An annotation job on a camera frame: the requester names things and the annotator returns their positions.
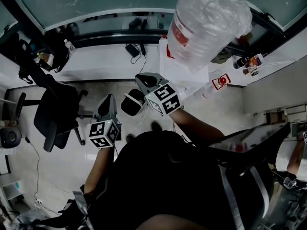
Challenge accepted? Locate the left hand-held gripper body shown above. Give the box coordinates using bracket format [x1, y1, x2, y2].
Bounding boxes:
[86, 113, 122, 150]

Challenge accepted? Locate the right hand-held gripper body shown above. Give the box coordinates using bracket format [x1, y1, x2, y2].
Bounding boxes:
[143, 80, 181, 117]

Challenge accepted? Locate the black waste bin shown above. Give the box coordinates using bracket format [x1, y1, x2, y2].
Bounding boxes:
[120, 88, 148, 116]

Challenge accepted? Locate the person's left forearm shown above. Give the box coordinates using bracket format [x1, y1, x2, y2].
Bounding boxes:
[84, 147, 115, 196]

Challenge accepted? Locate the person's right forearm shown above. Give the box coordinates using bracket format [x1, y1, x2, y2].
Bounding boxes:
[171, 106, 226, 143]

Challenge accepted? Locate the white water dispenser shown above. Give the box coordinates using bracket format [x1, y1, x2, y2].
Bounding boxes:
[158, 36, 209, 91]

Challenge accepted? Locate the black power adapter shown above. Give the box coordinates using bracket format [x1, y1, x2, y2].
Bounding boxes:
[125, 44, 140, 58]

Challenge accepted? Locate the black high-back office chair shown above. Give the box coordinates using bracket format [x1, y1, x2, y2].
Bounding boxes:
[4, 56, 88, 153]

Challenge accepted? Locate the clear water jug red cap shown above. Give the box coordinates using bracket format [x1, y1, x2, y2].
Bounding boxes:
[201, 72, 231, 100]

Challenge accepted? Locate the green bag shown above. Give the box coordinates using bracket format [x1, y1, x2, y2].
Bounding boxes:
[211, 51, 232, 64]

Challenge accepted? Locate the small white-capped water bottle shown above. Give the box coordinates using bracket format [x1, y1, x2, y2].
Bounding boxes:
[63, 39, 77, 54]

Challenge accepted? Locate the large clear dispenser water bottle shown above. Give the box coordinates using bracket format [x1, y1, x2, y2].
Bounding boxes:
[167, 0, 253, 75]

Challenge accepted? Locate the yellow drink bottle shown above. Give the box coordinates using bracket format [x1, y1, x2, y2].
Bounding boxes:
[36, 51, 52, 64]

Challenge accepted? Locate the person's black clothing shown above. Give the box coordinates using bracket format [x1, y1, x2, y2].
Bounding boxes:
[39, 129, 275, 230]

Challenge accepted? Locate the black thermos bottle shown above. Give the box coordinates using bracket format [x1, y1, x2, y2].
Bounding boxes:
[233, 56, 250, 69]

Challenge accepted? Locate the black round appliance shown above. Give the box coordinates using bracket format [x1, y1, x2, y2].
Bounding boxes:
[0, 127, 22, 150]

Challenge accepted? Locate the white carton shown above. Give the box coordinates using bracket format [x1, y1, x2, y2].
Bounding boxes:
[249, 53, 268, 67]

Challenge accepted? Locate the black adapter cable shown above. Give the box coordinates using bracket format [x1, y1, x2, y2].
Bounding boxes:
[130, 54, 147, 81]

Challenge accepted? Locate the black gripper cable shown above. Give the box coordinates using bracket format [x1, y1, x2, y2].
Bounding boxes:
[172, 122, 192, 143]

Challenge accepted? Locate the black floor cable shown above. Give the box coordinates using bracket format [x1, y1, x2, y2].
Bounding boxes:
[24, 136, 40, 201]

